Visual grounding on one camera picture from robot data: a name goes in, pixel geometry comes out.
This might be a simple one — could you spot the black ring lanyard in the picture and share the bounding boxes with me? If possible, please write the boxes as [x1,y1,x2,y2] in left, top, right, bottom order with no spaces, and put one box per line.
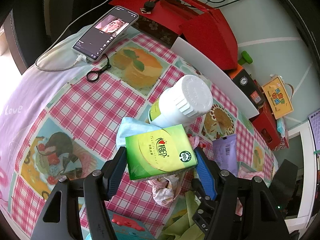
[86,52,112,82]

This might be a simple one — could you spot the white shelf unit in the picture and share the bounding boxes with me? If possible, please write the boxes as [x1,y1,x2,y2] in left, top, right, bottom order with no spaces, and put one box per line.
[285,120,317,233]

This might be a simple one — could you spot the checkered cake pattern tablecloth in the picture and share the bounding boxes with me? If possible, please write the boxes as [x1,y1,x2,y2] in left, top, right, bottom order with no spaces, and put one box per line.
[1,28,278,239]

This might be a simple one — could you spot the pink patterned cloth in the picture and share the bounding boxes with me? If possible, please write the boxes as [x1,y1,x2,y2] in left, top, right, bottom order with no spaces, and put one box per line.
[147,174,182,207]

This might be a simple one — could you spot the smartphone with lit screen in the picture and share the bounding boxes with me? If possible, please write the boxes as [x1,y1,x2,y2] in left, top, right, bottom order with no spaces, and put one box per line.
[72,6,139,62]

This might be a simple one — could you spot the white foam board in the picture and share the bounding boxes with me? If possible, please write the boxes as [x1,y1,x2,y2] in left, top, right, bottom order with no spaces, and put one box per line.
[171,37,259,119]

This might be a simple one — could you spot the pink white zigzag towel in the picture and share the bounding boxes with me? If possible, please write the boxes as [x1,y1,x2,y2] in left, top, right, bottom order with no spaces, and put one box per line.
[238,167,259,180]

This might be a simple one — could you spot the green dumbbell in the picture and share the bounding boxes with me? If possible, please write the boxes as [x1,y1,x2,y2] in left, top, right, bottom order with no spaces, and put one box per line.
[238,51,253,66]

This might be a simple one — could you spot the red cardboard box with handle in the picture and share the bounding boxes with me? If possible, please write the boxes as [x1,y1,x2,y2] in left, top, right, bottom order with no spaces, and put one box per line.
[250,102,281,150]

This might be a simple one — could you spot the white bottle green label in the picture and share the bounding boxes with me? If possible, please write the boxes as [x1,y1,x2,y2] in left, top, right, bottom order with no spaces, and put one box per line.
[148,75,213,128]

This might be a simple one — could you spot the wooden window gift box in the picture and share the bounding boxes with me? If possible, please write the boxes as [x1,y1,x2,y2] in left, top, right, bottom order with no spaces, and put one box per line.
[262,75,295,120]

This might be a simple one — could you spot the green tissue pack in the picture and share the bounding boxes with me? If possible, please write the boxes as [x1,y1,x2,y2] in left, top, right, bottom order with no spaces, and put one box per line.
[125,125,197,181]

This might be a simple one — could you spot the blue face mask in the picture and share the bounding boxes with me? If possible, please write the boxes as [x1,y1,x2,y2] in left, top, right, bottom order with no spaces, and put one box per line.
[116,117,161,150]

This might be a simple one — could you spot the blue wet wipes pack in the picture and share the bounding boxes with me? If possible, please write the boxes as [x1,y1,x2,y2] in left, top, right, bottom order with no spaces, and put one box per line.
[276,117,287,138]

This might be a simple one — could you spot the black box with qr code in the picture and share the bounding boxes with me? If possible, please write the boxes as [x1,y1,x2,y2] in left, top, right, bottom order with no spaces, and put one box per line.
[227,64,265,109]

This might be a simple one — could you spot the red patterned gift box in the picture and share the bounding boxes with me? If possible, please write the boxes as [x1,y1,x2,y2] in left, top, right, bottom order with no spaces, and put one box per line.
[273,133,289,151]

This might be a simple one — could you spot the white charging cable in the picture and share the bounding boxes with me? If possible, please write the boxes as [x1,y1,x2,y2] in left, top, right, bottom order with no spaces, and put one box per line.
[34,0,136,72]

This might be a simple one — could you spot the teal plastic toy case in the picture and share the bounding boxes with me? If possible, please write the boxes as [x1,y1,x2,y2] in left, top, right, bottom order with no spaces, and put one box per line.
[85,209,156,240]

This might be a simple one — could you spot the purple perforated basket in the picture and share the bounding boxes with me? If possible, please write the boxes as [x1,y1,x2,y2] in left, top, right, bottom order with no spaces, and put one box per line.
[308,109,320,145]

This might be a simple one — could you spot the purple cartoon sachet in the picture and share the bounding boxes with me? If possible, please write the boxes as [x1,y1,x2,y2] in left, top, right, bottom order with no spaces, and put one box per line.
[213,134,238,177]

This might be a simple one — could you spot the red pink hair scrunchie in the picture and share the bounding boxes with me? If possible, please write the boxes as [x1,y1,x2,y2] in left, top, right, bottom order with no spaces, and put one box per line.
[187,134,210,151]

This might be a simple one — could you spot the light green cloth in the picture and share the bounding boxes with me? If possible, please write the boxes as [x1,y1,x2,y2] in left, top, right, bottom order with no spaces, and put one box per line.
[158,191,204,239]

